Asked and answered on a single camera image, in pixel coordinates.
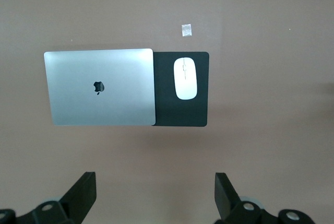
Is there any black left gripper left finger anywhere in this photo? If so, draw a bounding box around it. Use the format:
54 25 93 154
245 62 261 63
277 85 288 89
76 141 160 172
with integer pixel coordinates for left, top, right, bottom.
0 171 98 224

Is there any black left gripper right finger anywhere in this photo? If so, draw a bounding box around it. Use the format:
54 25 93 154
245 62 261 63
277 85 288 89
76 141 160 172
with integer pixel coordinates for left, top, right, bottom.
212 172 315 224

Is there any white computer mouse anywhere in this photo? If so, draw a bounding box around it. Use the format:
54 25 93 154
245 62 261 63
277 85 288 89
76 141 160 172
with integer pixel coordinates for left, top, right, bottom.
173 57 198 101

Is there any black mouse pad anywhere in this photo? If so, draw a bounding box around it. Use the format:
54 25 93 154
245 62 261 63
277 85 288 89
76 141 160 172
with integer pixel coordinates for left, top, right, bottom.
150 51 210 128

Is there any silver apple laptop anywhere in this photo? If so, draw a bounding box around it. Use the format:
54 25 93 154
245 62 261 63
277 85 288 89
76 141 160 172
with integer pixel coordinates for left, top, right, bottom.
43 48 157 127

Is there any small clear tape piece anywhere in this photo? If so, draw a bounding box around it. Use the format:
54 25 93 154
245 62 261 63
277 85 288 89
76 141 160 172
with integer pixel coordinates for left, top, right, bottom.
181 23 193 38

